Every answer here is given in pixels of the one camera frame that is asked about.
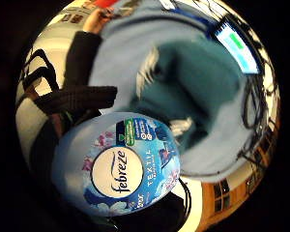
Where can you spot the wooden cabinet with glass doors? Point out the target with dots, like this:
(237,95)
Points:
(228,193)

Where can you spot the blue air freshener spray bottle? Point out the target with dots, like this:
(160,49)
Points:
(125,164)

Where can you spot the laptop with lit screen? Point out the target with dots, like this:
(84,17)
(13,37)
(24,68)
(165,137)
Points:
(238,51)

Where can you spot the red object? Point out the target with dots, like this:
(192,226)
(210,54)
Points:
(103,2)

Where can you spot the dark phone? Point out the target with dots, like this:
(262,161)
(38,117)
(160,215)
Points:
(119,12)

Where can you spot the teal plastic container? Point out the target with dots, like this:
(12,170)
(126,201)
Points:
(196,93)

